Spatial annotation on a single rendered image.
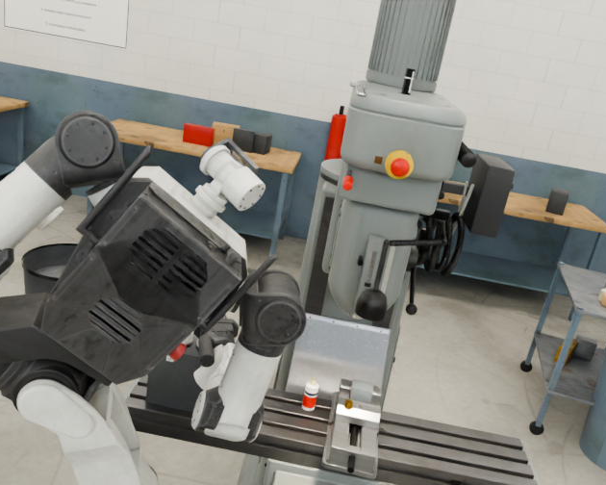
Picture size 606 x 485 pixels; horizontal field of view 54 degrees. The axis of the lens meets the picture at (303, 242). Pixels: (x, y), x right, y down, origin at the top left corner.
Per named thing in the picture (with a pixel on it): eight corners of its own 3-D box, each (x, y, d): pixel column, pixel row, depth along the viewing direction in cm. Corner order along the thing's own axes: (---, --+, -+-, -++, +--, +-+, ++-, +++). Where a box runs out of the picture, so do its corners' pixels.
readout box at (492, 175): (500, 240, 175) (520, 170, 168) (469, 234, 175) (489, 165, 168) (487, 219, 194) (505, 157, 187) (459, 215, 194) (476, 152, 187)
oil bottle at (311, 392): (314, 412, 181) (320, 381, 177) (300, 410, 181) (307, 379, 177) (315, 404, 185) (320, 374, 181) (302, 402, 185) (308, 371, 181)
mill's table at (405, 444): (540, 515, 167) (548, 493, 165) (113, 426, 172) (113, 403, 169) (519, 460, 189) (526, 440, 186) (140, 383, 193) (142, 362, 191)
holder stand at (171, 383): (218, 419, 170) (227, 359, 164) (144, 402, 172) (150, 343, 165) (228, 395, 182) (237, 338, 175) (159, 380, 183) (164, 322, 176)
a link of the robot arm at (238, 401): (253, 463, 117) (293, 365, 112) (189, 448, 113) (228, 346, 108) (249, 428, 127) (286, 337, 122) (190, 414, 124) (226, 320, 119)
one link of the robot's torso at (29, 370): (-13, 404, 103) (29, 357, 102) (5, 361, 115) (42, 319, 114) (52, 438, 109) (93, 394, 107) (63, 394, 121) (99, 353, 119)
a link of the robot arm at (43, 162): (65, 202, 94) (128, 143, 97) (20, 160, 91) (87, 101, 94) (65, 198, 105) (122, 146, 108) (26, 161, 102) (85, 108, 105)
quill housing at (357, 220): (397, 328, 156) (426, 213, 145) (319, 313, 156) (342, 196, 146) (393, 297, 174) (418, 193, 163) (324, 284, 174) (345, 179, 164)
